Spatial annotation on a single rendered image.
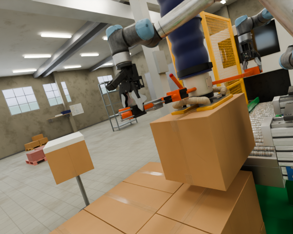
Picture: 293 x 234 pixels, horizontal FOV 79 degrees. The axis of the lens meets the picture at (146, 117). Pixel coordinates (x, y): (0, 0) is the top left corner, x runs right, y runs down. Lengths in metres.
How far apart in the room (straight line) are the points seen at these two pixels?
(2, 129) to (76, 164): 11.44
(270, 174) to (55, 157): 1.89
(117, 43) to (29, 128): 13.04
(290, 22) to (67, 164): 2.01
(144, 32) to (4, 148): 12.92
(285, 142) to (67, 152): 1.84
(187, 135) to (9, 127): 12.86
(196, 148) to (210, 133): 0.13
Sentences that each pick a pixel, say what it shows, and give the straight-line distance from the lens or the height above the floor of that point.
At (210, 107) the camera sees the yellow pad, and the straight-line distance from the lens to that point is 1.05.
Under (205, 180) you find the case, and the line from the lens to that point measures 1.07.
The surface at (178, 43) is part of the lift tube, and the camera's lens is 1.17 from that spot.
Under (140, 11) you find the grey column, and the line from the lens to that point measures 2.72.
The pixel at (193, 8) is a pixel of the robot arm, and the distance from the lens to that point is 0.84.
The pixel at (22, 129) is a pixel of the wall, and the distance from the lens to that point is 13.58.
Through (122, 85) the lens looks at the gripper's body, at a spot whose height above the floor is 1.32.
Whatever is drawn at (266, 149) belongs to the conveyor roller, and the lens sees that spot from 1.79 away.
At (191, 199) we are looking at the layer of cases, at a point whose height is 0.54.
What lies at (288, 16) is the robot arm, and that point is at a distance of 0.71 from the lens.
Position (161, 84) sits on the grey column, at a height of 1.32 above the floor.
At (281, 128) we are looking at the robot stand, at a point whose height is 0.98.
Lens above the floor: 1.26
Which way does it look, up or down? 7 degrees down
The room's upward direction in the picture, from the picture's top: 16 degrees counter-clockwise
